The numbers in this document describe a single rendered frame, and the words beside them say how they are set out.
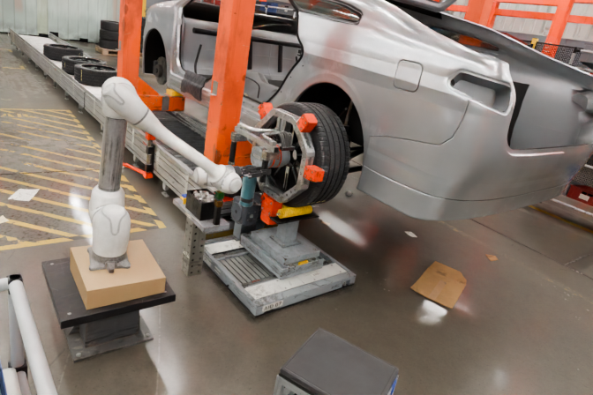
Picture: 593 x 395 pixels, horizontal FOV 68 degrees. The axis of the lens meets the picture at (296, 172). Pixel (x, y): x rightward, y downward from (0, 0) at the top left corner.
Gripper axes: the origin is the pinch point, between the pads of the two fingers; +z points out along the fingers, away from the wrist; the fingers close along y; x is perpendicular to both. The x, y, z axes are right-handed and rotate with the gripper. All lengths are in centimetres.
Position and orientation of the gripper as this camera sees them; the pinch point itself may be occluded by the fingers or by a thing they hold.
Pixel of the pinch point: (263, 170)
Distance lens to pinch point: 243.8
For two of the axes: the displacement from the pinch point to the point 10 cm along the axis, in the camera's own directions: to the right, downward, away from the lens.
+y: 6.1, 3.5, -7.1
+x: 1.7, -9.3, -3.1
